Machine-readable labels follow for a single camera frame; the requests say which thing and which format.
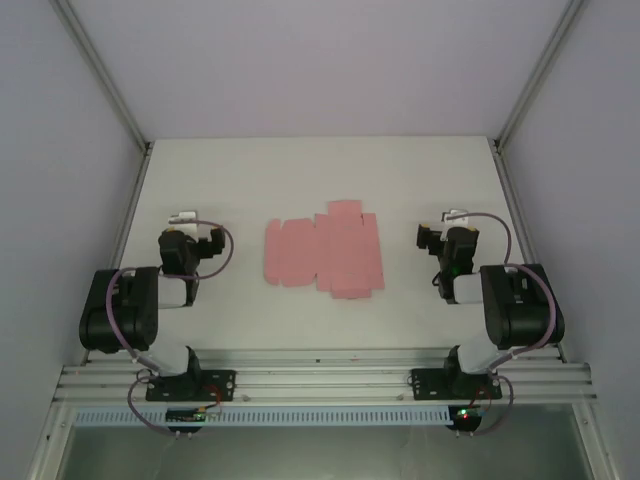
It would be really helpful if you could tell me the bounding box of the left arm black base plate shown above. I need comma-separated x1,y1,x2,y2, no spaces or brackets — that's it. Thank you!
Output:
145,368,237,403

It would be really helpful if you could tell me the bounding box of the aluminium frame post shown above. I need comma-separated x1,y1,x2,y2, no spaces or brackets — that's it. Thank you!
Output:
52,0,154,151
492,0,589,151

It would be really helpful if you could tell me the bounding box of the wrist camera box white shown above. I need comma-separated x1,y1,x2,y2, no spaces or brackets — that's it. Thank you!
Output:
167,209,201,236
440,208,472,236

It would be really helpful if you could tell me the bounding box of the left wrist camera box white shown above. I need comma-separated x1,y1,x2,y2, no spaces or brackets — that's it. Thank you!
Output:
167,209,201,236

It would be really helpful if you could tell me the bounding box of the pink paper box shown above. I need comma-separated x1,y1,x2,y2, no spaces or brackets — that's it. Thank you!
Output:
263,199,387,300

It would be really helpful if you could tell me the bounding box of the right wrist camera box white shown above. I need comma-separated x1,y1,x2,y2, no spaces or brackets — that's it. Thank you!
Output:
440,208,472,236

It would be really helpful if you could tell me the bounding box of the aluminium table side rail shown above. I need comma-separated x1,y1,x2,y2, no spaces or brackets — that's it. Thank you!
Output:
82,142,154,362
492,142,569,361

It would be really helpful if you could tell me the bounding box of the aluminium mounting rail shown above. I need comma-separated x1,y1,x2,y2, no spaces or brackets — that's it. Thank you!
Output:
52,348,599,404

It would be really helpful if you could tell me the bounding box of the slotted pale blue cable duct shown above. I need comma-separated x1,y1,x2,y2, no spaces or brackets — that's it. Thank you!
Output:
73,405,451,427

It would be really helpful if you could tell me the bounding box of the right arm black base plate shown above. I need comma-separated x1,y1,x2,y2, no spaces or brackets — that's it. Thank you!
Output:
409,368,504,403

